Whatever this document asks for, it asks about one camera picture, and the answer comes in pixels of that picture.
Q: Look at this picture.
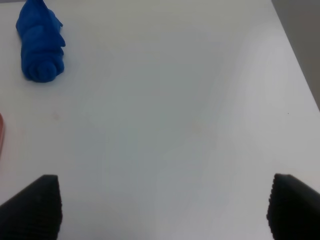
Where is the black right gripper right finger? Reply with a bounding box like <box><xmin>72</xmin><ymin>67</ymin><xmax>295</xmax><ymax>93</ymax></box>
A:
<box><xmin>266</xmin><ymin>173</ymin><xmax>320</xmax><ymax>240</ymax></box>

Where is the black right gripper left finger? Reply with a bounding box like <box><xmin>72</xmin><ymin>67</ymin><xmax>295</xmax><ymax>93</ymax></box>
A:
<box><xmin>0</xmin><ymin>174</ymin><xmax>63</xmax><ymax>240</ymax></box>

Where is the pink square plate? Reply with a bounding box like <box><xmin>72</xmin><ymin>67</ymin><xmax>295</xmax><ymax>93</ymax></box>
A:
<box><xmin>0</xmin><ymin>114</ymin><xmax>5</xmax><ymax>155</ymax></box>

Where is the blue rolled towel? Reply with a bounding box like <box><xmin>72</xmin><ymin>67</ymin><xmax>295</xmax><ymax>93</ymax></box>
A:
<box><xmin>15</xmin><ymin>0</ymin><xmax>66</xmax><ymax>83</ymax></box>

